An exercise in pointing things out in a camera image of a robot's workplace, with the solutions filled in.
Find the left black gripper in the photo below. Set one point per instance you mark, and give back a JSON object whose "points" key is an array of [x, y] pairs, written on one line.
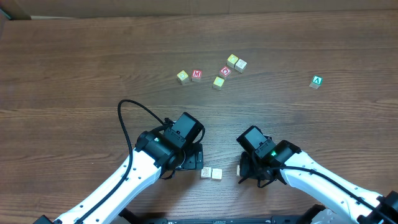
{"points": [[193, 157]]}

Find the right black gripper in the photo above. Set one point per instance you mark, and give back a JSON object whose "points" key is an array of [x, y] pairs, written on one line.
{"points": [[247, 170]]}

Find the wooden letter B block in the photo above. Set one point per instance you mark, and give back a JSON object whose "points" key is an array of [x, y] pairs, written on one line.
{"points": [[238, 170]]}

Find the wooden letter E block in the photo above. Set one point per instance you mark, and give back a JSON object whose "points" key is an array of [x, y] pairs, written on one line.
{"points": [[206, 173]]}

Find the yellow block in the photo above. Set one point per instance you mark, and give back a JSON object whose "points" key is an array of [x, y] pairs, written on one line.
{"points": [[218, 83], [232, 60], [183, 77], [216, 174]]}

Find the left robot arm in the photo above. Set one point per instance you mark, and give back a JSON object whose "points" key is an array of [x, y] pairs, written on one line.
{"points": [[166, 148]]}

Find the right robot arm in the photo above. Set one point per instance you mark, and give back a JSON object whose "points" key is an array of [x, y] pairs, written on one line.
{"points": [[340, 201]]}

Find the red letter M block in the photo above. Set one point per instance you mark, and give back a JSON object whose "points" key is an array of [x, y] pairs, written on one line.
{"points": [[196, 75]]}

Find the red letter C block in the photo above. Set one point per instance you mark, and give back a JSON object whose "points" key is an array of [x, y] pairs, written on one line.
{"points": [[225, 72]]}

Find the plain wooden block top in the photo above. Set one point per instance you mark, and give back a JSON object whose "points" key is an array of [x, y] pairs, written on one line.
{"points": [[240, 65]]}

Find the yellow block top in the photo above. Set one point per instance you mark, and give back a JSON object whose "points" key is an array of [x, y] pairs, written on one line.
{"points": [[232, 60]]}

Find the green letter V block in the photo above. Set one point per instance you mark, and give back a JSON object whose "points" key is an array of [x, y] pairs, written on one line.
{"points": [[316, 82]]}

